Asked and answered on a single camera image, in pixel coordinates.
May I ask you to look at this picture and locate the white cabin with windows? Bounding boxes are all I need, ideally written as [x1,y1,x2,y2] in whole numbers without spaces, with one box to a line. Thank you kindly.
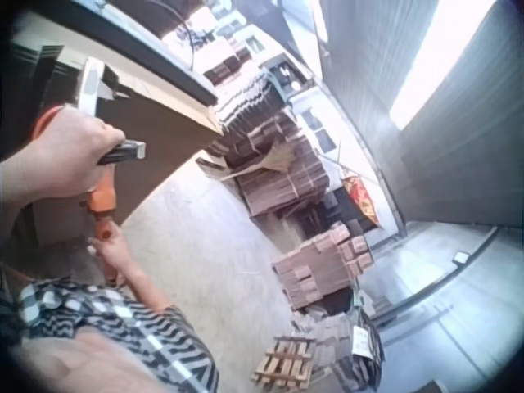
[289,88,355,167]

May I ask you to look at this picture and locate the white machine with dark panel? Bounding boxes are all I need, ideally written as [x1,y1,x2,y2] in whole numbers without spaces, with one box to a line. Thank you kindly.
[257,52,321,106]

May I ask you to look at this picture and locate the red and yellow banner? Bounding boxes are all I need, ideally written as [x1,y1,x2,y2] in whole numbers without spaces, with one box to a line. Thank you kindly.
[341,173,382,228]

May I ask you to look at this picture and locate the large brown cardboard carton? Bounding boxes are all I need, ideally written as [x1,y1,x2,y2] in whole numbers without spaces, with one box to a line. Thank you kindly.
[11,38,227,247]

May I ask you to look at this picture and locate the stack of brown cardboard bundles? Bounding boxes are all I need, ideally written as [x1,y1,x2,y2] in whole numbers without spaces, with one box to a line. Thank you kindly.
[271,223,376,313]

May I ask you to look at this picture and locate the straw broom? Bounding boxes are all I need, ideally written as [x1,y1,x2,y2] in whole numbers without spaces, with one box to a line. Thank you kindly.
[220,142,296,182]

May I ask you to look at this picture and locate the black cable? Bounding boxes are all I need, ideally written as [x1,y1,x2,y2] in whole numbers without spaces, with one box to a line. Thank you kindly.
[138,0,197,69]

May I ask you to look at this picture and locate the tall heap of flattened cartons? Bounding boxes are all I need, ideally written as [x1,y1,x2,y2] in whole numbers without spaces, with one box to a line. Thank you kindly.
[196,67,335,224]

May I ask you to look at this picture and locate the white paper label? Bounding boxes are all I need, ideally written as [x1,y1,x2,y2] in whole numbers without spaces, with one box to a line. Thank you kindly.
[350,326,370,358]

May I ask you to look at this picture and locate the person's left hand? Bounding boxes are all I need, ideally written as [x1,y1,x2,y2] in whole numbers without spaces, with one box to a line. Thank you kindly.
[18,106,126,202]

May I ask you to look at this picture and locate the person's right hand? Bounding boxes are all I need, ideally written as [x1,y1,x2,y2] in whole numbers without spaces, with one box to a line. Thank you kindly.
[87,227,134,284]

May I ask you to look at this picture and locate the orange handheld carton stapler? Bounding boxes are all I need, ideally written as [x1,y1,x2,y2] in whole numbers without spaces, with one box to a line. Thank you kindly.
[32,56,147,287]

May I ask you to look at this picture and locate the wooden pallet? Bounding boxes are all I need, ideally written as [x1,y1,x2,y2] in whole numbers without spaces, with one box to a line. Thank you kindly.
[251,334,319,392]

